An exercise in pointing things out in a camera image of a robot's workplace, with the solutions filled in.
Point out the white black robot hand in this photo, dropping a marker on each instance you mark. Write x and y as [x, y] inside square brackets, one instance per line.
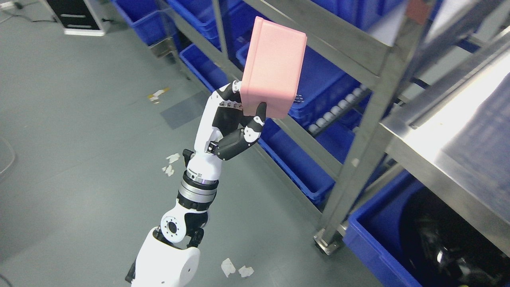
[217, 136]

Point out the pink plastic storage box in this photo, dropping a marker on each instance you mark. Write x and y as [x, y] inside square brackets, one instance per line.
[272, 69]

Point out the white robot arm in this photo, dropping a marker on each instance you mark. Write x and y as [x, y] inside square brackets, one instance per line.
[169, 256]

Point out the blue shelf crate lower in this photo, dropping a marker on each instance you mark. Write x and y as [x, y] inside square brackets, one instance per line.
[304, 172]

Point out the blue shelf crate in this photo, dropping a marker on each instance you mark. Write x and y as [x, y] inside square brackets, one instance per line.
[321, 86]
[304, 172]

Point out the blue shelf crate left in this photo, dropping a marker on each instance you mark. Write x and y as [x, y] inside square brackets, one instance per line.
[321, 86]

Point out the blue crate with helmet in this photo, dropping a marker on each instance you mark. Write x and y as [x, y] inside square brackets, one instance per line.
[373, 232]

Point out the black white floor machine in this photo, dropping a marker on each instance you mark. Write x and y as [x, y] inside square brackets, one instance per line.
[79, 17]

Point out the stainless steel table cart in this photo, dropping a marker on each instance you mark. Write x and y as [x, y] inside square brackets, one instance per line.
[454, 138]

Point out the black motorcycle helmet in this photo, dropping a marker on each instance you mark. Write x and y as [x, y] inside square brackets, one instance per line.
[441, 249]

